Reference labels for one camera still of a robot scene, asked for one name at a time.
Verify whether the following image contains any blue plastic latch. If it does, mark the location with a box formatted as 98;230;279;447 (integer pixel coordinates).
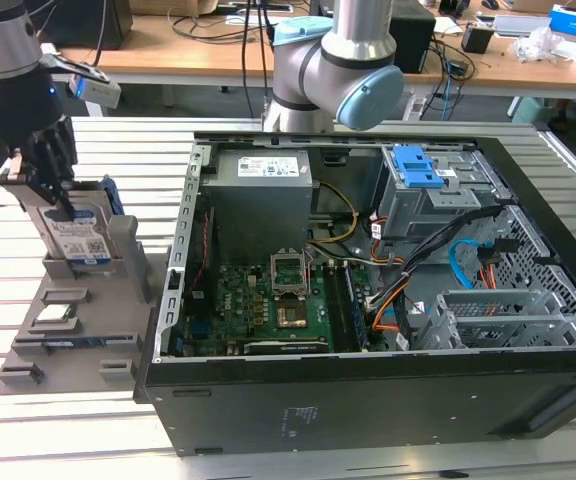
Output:
391;143;445;190

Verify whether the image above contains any metal locking lever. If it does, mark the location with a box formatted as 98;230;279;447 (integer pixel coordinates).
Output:
304;246;318;297

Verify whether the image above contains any black case fan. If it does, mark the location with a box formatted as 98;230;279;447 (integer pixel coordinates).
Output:
185;204;219;302

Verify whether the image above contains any grey metal drive cage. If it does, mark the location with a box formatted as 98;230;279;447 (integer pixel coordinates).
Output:
375;144;513;242

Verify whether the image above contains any small black box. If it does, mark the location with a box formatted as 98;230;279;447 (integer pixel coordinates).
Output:
389;8;438;75

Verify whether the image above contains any black pen holder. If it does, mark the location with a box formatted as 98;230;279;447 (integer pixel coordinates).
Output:
460;23;496;55

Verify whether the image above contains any black cable bundle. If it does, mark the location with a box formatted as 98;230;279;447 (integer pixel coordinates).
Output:
366;203;500;312

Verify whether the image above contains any wooden desk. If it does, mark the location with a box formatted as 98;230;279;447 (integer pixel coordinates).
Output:
57;12;576;104

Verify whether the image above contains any dark RAM stick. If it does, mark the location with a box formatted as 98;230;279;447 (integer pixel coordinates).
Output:
39;338;110;351

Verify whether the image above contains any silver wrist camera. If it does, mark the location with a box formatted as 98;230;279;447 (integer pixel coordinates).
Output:
41;51;123;110

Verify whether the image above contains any CPU socket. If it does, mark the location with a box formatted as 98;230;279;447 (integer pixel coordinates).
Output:
273;294;313;331

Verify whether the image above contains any grey metal disk bay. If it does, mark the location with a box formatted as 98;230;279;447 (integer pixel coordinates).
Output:
411;287;576;352

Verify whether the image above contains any grey power supply unit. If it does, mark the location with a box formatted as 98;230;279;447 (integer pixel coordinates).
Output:
200;148;318;252

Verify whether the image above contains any yellow wire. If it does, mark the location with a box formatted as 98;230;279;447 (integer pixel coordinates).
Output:
309;181;360;247

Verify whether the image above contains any installed RAM stick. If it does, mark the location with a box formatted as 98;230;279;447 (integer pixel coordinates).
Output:
341;263;370;349

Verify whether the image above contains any orange power wire black plug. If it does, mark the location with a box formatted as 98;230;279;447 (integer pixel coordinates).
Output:
476;238;515;290

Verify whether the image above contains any grey wire bundle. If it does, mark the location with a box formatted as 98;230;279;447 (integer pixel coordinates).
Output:
311;243;405;269

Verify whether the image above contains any orange data cable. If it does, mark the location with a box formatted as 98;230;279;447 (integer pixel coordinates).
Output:
371;293;410;332

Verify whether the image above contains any red black twisted wire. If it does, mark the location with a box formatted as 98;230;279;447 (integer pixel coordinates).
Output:
189;208;215;296

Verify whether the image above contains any red wire white label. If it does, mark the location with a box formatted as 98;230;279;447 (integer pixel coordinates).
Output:
367;212;405;270

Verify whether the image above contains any blue data wire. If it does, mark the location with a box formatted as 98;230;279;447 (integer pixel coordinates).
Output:
446;238;495;292

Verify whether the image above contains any clear plastic bag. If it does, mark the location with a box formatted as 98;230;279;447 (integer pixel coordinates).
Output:
511;25;575;65

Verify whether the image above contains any black open PC case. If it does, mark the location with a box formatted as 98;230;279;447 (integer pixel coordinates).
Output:
132;130;576;459

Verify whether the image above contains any green motherboard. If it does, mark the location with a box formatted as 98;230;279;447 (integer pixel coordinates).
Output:
175;259;385;357

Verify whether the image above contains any grey parts rack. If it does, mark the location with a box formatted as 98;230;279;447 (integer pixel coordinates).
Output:
0;214;170;400

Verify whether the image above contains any black graphics card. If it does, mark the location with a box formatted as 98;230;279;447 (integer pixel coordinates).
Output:
241;338;330;357

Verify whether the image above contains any hard disk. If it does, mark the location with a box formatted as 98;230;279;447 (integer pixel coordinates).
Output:
0;168;125;275

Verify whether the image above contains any silver CPU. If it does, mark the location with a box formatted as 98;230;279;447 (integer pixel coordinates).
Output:
34;303;78;325

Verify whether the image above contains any large black box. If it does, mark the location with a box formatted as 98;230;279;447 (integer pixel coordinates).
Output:
37;0;135;52

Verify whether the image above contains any metal socket cover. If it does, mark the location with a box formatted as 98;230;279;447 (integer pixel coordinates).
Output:
269;246;312;297

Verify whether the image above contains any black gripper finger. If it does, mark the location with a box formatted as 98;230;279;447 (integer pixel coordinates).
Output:
31;118;78;222
16;141;45;202

